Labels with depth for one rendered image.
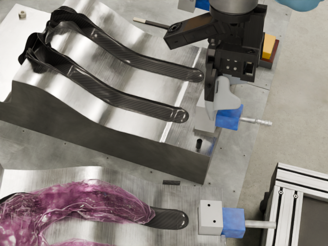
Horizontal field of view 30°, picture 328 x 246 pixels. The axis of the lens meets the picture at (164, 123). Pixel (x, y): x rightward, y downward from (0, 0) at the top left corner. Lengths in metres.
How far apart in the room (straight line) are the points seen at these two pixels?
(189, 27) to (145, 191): 0.29
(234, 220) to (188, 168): 0.15
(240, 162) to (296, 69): 1.41
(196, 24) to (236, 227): 0.34
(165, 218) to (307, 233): 0.87
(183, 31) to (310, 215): 1.02
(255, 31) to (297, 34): 1.77
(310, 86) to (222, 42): 1.56
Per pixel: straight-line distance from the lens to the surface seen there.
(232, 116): 1.06
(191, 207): 1.05
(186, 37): 0.99
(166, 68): 1.21
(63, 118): 1.13
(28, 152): 1.17
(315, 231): 1.86
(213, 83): 0.99
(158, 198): 1.05
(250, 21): 0.95
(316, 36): 2.74
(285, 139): 2.30
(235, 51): 0.96
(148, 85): 1.17
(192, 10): 1.30
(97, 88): 1.15
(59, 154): 1.17
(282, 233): 1.80
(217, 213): 1.02
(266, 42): 1.37
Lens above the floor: 1.74
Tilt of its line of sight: 51 degrees down
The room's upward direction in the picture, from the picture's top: 9 degrees clockwise
